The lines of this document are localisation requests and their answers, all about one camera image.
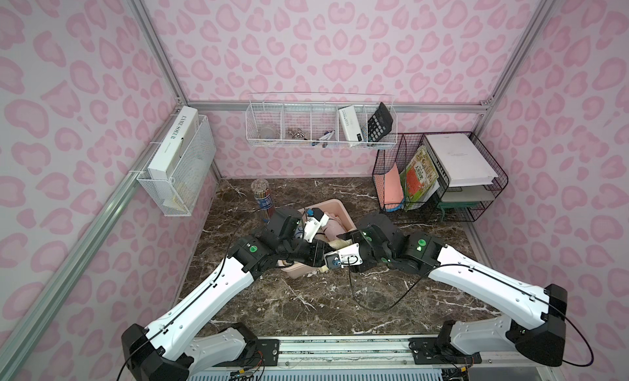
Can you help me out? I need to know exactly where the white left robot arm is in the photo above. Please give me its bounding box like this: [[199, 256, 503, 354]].
[[121, 208, 329, 380]]

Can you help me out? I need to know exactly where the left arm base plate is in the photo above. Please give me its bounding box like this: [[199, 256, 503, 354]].
[[215, 338, 280, 368]]

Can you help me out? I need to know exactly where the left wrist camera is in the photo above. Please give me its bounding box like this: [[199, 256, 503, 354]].
[[302, 208, 329, 243]]

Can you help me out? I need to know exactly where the colored pencil tube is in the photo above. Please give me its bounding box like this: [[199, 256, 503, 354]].
[[251, 179, 275, 222]]

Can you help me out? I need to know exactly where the pink folder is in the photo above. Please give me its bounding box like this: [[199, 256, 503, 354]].
[[383, 163, 404, 212]]

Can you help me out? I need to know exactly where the white wire wall basket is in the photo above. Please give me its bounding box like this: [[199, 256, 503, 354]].
[[245, 92, 397, 150]]

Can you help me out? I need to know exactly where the black calculator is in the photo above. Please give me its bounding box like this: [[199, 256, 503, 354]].
[[367, 103, 393, 143]]

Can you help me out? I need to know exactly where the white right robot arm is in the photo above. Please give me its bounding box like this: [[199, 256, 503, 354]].
[[348, 214, 568, 367]]

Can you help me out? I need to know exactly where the white paper stack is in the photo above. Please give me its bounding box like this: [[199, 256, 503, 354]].
[[427, 133, 498, 187]]

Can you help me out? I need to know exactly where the green red book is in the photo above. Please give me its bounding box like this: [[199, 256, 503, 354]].
[[400, 146, 439, 212]]

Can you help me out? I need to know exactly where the white long box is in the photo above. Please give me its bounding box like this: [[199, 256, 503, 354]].
[[147, 107, 201, 181]]

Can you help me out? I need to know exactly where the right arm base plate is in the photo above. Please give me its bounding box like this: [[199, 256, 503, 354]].
[[408, 338, 483, 366]]

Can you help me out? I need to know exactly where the black wire desk organizer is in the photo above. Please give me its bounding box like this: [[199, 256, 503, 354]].
[[372, 131, 509, 222]]

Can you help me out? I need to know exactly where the pink plastic storage box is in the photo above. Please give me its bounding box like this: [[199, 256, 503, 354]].
[[283, 199, 356, 279]]

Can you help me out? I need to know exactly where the white small box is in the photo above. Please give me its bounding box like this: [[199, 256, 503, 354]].
[[338, 105, 363, 143]]

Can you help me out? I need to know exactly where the white mesh side basket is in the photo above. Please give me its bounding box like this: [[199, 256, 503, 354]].
[[138, 115, 216, 217]]

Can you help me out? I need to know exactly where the cream umbrella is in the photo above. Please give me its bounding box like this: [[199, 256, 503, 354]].
[[319, 238, 354, 272]]

